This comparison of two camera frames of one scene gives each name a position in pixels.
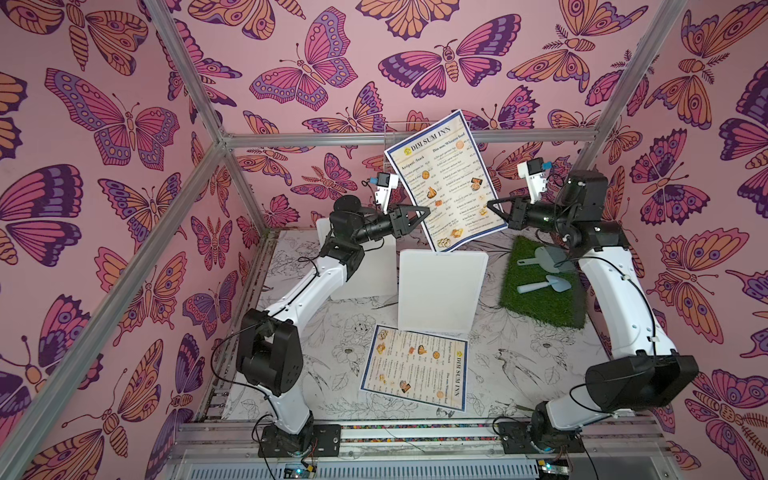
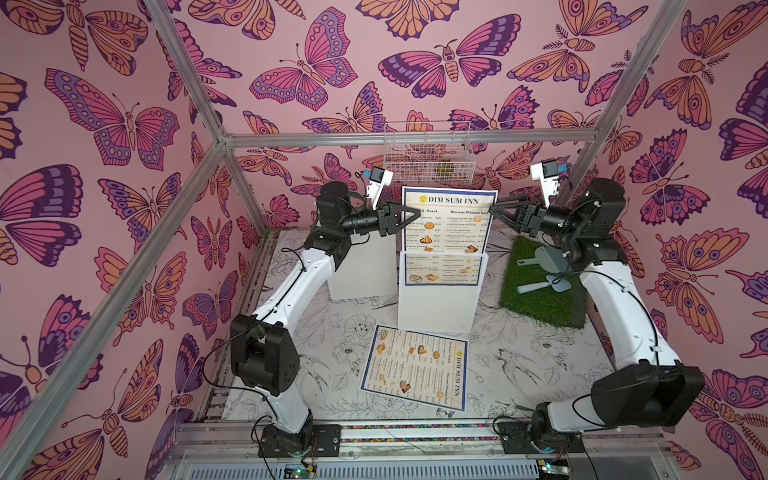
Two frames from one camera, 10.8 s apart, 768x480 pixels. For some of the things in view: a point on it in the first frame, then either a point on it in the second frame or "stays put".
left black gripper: x=394 y=221 stays put
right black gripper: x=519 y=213 stays put
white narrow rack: x=441 y=291 stays put
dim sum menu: x=439 y=168 to x=445 y=244
